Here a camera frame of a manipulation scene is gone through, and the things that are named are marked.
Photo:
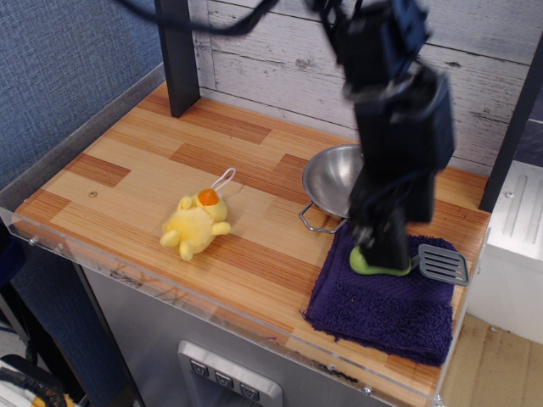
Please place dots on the yellow object bottom left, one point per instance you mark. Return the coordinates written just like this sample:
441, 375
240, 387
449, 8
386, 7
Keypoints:
50, 398

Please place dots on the green handled grey spatula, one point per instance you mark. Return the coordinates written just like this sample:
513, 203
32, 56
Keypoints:
439, 264

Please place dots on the yellow plush duck toy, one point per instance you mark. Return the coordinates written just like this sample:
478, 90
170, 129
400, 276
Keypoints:
198, 220

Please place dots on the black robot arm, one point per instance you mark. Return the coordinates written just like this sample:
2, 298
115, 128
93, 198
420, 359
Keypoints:
377, 46

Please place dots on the black vertical post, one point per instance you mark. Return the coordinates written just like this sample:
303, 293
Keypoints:
509, 145
180, 69

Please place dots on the purple folded towel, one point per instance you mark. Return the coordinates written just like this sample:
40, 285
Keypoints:
410, 316

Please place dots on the stainless steel cabinet front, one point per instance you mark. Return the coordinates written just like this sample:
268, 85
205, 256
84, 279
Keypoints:
148, 330

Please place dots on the black vertical post left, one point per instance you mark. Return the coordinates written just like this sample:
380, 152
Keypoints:
180, 69

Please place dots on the stainless steel pot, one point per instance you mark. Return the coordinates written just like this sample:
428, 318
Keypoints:
328, 179

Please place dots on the silver control panel with buttons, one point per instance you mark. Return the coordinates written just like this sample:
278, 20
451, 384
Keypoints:
213, 380

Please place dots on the black vertical post right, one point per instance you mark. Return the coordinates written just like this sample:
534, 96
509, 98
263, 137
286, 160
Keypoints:
509, 145

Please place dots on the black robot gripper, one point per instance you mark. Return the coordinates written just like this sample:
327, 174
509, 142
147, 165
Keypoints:
405, 142

